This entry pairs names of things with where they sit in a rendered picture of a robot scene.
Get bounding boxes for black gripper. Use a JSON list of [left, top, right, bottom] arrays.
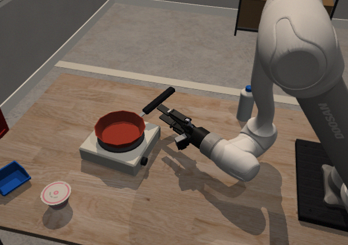
[[157, 104, 210, 149]]

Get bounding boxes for beige hot plate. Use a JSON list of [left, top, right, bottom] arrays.
[[79, 122, 161, 176]]

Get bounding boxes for red frying pan with black handle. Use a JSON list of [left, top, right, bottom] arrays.
[[94, 86, 174, 149]]

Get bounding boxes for white bottle with blue cap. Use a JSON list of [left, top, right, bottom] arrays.
[[236, 85, 254, 122]]

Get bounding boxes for blue plastic bin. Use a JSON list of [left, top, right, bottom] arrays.
[[0, 160, 31, 196]]

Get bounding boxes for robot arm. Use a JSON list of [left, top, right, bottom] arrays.
[[200, 0, 348, 213]]

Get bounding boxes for yogurt cup with cream lid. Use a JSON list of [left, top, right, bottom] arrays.
[[40, 181, 71, 210]]

